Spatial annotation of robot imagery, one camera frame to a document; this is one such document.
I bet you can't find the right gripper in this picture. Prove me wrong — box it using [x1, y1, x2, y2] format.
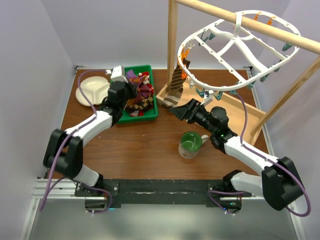
[168, 98, 217, 135]

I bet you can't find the red santa sock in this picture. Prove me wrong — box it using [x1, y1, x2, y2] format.
[138, 71, 150, 84]

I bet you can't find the white round clip hanger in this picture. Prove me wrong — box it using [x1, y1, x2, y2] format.
[177, 10, 301, 92]

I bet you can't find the maroon sock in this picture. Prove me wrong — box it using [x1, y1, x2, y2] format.
[139, 84, 154, 98]

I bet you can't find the argyle brown sock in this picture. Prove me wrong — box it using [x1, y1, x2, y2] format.
[124, 96, 154, 113]

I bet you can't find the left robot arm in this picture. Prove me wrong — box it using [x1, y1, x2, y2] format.
[43, 81, 138, 196]

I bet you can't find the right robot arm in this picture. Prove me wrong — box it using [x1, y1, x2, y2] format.
[170, 99, 306, 211]

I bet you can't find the green plastic bin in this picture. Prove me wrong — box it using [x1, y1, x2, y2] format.
[118, 65, 158, 124]

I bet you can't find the white divided plate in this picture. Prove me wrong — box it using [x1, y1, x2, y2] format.
[80, 76, 111, 106]

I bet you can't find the green enamel mug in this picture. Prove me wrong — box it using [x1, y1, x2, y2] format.
[178, 131, 209, 160]

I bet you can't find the wooden rack base tray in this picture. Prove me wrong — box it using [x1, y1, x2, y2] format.
[155, 82, 266, 147]

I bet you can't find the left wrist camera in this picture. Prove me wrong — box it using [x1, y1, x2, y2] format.
[110, 65, 127, 82]

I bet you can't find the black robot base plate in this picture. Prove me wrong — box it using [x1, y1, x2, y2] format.
[74, 178, 243, 210]

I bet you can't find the wooden rack frame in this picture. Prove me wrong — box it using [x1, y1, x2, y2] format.
[167, 0, 320, 137]

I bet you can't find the aluminium frame rail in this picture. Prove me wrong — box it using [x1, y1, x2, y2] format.
[19, 178, 114, 240]

